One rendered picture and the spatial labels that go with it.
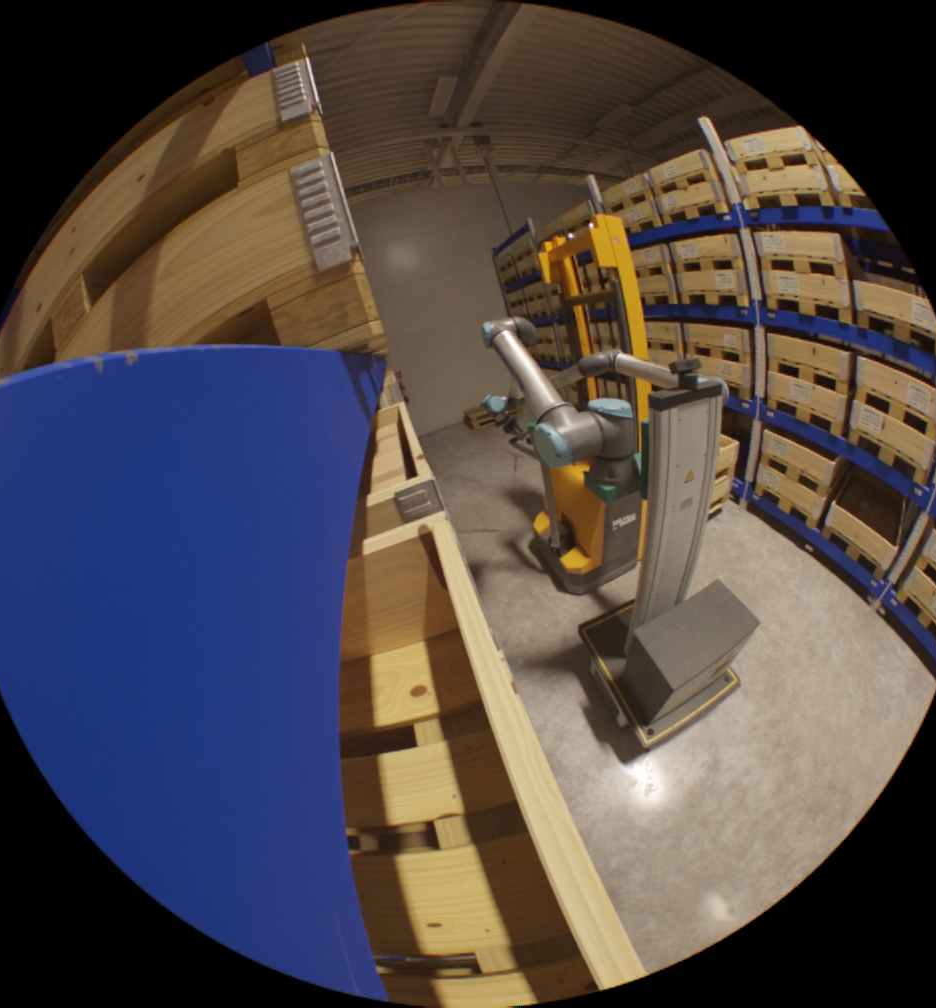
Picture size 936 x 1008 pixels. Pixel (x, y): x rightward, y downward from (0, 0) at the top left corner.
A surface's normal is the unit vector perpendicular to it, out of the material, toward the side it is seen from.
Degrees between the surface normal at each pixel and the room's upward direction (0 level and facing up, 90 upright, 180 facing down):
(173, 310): 90
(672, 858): 0
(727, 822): 0
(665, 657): 0
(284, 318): 90
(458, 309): 90
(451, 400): 90
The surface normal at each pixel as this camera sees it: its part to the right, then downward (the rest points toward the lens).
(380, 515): 0.25, 0.45
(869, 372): -0.94, 0.34
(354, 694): -0.25, -0.83
